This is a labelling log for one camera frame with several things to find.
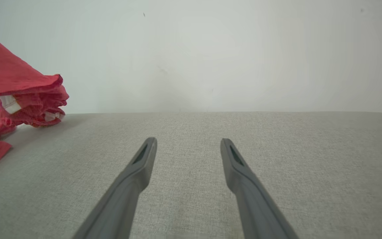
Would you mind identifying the red shorts with white waistband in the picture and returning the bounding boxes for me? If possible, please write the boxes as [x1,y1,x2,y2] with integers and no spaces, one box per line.
[0,23,69,128]

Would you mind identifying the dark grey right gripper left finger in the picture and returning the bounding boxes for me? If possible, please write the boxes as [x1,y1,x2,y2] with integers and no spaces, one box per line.
[73,137,158,239]

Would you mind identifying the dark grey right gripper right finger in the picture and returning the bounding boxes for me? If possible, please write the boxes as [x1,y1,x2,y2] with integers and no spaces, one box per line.
[221,138,299,239]

